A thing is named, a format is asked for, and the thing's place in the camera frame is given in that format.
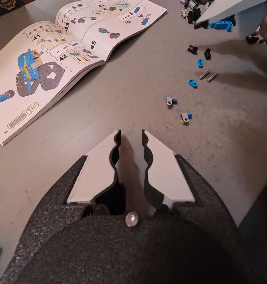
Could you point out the black connector piece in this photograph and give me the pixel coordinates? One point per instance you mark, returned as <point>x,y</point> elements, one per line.
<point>207,54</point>
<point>192,49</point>

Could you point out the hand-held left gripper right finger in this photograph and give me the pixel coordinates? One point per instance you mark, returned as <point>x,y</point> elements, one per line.
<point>171,179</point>

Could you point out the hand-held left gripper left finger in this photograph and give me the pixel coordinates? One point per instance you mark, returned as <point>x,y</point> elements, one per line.
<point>93,177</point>

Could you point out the open instruction booklet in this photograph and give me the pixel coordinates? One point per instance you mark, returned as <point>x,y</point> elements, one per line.
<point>58,55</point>

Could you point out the blue two-hole beam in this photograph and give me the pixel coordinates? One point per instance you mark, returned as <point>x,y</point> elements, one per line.
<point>192,83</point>
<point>200,63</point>

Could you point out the dark blue toy box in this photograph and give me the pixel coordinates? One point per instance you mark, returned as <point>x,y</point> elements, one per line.
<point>5,5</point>

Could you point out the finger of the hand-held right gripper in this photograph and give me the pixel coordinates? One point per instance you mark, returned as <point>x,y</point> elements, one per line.
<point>231,11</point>

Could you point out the grey connector piece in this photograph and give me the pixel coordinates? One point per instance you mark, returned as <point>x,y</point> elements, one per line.
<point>185,118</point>
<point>169,103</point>

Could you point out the pile of small building pieces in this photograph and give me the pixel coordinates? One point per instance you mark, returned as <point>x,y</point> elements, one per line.
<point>222,24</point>

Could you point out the grey desk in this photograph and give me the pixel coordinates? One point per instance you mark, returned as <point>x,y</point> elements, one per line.
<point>124,99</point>

